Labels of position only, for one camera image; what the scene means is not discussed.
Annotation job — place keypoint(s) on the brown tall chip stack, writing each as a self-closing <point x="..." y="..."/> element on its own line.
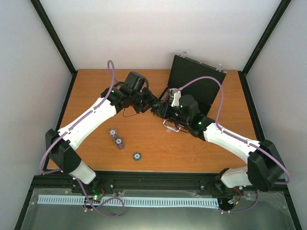
<point x="165" y="97"/>

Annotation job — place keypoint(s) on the light blue cable duct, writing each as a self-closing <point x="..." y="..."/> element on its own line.
<point x="129" y="201"/>

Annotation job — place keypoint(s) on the purple chip stack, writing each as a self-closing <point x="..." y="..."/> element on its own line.
<point x="113" y="134"/>
<point x="119" y="143"/>

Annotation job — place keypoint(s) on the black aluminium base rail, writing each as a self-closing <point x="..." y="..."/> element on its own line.
<point x="205" y="184"/>

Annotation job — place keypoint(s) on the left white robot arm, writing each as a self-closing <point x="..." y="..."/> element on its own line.
<point x="62" y="144"/>

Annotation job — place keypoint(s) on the left black frame post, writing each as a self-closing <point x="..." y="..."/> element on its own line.
<point x="42" y="14"/>

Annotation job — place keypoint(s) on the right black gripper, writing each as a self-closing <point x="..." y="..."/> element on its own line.
<point x="161" y="109"/>

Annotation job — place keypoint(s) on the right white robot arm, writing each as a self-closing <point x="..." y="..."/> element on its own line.
<point x="262" y="170"/>

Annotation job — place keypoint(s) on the blue short stack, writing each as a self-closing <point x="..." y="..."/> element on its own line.
<point x="137" y="156"/>

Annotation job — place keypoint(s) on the right black frame post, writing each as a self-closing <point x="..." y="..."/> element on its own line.
<point x="276" y="17"/>

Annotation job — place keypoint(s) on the black frame post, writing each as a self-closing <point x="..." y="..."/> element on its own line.
<point x="276" y="17"/>
<point x="42" y="14"/>

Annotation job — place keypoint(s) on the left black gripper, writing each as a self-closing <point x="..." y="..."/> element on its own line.
<point x="151" y="98"/>

